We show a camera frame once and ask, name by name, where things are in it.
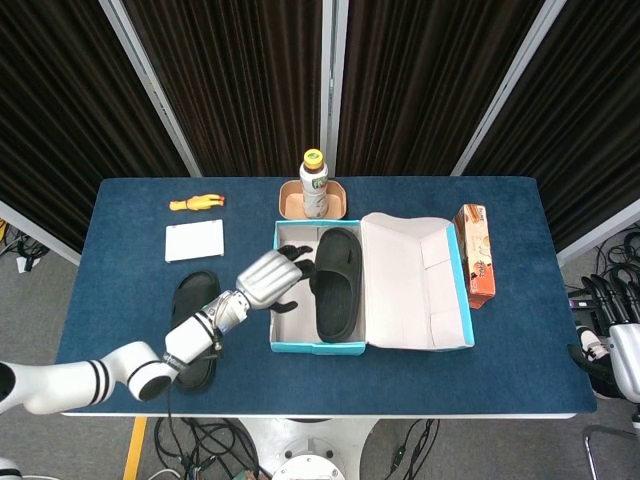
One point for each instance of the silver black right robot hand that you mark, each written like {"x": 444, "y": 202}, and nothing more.
{"x": 625, "y": 355}

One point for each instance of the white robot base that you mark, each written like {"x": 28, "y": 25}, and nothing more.
{"x": 310, "y": 450}

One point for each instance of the yellow rubber chicken toy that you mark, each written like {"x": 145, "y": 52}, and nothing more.
{"x": 192, "y": 203}

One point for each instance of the dark blue table mat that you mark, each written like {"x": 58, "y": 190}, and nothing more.
{"x": 125, "y": 300}

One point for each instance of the yellow capped drink bottle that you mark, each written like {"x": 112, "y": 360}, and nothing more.
{"x": 314, "y": 192}

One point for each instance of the light blue shoe box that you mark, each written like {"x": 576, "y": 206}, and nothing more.
{"x": 400, "y": 285}

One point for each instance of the orange snack box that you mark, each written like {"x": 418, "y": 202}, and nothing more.
{"x": 477, "y": 260}

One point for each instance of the black power strip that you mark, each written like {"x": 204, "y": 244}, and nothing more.
{"x": 582, "y": 304}

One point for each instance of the grey partition rail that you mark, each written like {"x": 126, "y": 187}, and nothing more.
{"x": 600, "y": 232}
{"x": 40, "y": 232}

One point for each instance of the grey metal floor frame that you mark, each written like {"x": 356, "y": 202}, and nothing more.
{"x": 592, "y": 450}

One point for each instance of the tan rounded tray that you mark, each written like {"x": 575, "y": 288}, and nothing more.
{"x": 290, "y": 202}

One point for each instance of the grey partition post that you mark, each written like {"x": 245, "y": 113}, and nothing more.
{"x": 507, "y": 85}
{"x": 150, "y": 85}
{"x": 332, "y": 85}

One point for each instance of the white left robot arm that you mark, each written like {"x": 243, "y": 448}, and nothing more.
{"x": 190, "y": 342}

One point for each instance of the dark ribbed partition panel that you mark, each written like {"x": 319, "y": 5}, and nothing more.
{"x": 585, "y": 125}
{"x": 240, "y": 85}
{"x": 60, "y": 115}
{"x": 425, "y": 85}

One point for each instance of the yellow floor tape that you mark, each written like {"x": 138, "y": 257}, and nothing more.
{"x": 134, "y": 450}

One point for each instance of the white flat box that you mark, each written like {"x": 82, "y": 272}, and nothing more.
{"x": 194, "y": 241}

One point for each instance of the black slipper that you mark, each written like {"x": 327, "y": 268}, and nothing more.
{"x": 192, "y": 295}
{"x": 336, "y": 290}

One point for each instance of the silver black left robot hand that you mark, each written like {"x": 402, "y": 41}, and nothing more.
{"x": 267, "y": 277}

